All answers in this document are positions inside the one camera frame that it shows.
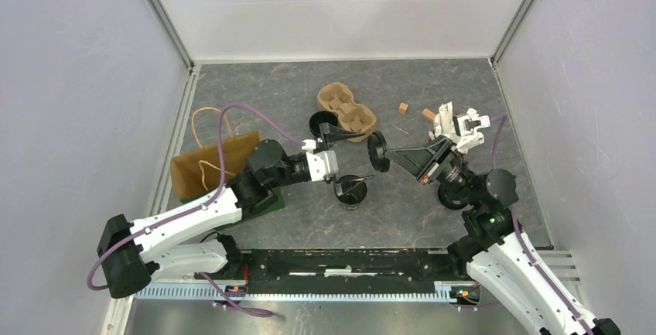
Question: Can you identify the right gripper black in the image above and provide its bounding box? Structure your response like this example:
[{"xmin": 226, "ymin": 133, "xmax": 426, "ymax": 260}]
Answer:
[{"xmin": 384, "ymin": 134, "xmax": 481, "ymax": 207}]

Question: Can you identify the black coffee cup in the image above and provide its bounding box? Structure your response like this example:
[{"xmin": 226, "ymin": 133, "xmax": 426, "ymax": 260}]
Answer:
[
  {"xmin": 309, "ymin": 111, "xmax": 339, "ymax": 139},
  {"xmin": 335, "ymin": 193, "xmax": 366, "ymax": 210}
]

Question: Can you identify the black cup lid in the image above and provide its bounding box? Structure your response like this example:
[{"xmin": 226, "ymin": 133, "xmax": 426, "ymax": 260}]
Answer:
[
  {"xmin": 437, "ymin": 183, "xmax": 473, "ymax": 210},
  {"xmin": 367, "ymin": 131, "xmax": 391, "ymax": 173}
]

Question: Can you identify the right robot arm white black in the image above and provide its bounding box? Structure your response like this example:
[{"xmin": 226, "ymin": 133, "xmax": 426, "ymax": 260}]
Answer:
[{"xmin": 367, "ymin": 132, "xmax": 620, "ymax": 334}]

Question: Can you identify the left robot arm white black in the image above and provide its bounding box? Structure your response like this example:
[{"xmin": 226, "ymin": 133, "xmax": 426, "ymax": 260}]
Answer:
[{"xmin": 87, "ymin": 123, "xmax": 362, "ymax": 299}]

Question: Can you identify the white stirrer sticks bundle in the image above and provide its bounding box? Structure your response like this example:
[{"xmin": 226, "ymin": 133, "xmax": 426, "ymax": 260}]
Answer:
[{"xmin": 429, "ymin": 102, "xmax": 480, "ymax": 139}]

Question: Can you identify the small wooden cube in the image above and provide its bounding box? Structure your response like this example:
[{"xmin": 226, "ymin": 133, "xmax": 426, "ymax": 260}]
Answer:
[{"xmin": 398, "ymin": 102, "xmax": 408, "ymax": 115}]

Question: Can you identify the cardboard cup carrier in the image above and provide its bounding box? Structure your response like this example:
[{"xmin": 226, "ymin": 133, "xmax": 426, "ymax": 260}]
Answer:
[{"xmin": 316, "ymin": 82, "xmax": 378, "ymax": 143}]

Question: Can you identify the green mat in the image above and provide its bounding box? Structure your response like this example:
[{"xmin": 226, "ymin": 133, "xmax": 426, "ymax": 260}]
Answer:
[{"xmin": 179, "ymin": 187, "xmax": 285, "ymax": 223}]

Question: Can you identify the brown paper bag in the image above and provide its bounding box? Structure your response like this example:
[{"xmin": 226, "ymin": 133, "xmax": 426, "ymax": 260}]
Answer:
[{"xmin": 169, "ymin": 107, "xmax": 262, "ymax": 203}]

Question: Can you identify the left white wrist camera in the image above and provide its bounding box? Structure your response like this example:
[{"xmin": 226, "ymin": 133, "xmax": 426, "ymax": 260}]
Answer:
[{"xmin": 301, "ymin": 138, "xmax": 340, "ymax": 183}]

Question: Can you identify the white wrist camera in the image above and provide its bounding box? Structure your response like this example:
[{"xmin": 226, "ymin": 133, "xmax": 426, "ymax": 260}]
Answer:
[
  {"xmin": 301, "ymin": 138, "xmax": 340, "ymax": 183},
  {"xmin": 442, "ymin": 111, "xmax": 491, "ymax": 155}
]

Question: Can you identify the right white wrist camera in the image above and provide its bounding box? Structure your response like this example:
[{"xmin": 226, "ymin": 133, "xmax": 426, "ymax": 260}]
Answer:
[{"xmin": 442, "ymin": 111, "xmax": 491, "ymax": 155}]

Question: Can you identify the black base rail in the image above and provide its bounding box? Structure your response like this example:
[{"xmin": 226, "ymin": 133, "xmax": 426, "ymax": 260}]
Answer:
[{"xmin": 210, "ymin": 248, "xmax": 470, "ymax": 295}]

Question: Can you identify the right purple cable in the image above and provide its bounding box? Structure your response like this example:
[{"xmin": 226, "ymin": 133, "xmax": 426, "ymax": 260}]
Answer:
[{"xmin": 489, "ymin": 113, "xmax": 598, "ymax": 335}]

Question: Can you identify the purple cable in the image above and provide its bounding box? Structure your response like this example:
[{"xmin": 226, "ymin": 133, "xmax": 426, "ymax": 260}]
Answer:
[
  {"xmin": 86, "ymin": 102, "xmax": 304, "ymax": 318},
  {"xmin": 489, "ymin": 113, "xmax": 598, "ymax": 335}
]

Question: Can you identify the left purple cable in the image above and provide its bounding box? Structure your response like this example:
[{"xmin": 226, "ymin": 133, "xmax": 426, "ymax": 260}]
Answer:
[{"xmin": 86, "ymin": 102, "xmax": 304, "ymax": 318}]

